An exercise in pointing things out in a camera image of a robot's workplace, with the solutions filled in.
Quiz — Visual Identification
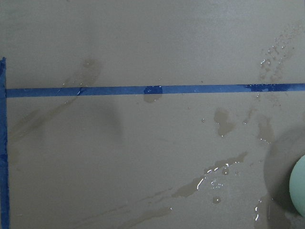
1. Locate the mint green bowl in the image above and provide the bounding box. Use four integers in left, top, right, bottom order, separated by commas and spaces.
289, 156, 305, 218

